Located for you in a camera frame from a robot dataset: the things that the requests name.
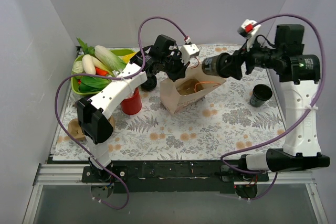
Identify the green toy cabbage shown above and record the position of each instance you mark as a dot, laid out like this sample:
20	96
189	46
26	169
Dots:
77	67

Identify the red straw holder cup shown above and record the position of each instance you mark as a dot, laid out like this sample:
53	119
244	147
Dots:
132	105

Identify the paper takeout bag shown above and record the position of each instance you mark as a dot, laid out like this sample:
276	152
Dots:
176	95

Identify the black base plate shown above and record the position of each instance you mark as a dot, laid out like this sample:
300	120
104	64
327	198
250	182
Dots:
171	176

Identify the yellow toy leaf vegetable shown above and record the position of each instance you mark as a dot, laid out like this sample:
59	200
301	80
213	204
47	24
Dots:
128	57

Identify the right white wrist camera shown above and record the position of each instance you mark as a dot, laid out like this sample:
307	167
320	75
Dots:
249	30

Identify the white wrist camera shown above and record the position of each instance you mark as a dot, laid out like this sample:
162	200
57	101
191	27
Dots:
189	51
249	30

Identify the aluminium rail frame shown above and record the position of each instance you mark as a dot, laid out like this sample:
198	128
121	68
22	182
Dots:
71	174

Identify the white toy radish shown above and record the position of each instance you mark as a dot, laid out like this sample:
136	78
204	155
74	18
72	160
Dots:
88	65

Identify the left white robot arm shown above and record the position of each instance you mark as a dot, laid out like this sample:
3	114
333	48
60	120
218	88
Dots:
94	114

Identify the toy napa cabbage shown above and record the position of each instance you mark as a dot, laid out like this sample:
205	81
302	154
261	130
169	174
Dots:
109	59

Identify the brown cardboard cup carrier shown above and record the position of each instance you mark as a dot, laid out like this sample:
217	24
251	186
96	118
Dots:
75	130

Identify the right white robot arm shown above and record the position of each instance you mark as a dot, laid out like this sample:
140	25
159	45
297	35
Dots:
300	80

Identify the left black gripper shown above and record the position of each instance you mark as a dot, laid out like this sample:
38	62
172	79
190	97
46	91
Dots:
177	67

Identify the stack of dark plastic cups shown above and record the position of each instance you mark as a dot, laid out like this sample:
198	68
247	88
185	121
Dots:
261	93

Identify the green vegetable basket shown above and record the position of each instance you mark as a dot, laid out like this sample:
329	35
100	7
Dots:
95	85

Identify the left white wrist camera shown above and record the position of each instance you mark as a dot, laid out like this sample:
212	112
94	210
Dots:
189	51

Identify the floral table mat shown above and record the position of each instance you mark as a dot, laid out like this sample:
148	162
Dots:
222	122

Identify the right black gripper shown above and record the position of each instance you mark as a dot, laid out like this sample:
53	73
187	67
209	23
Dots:
237	64

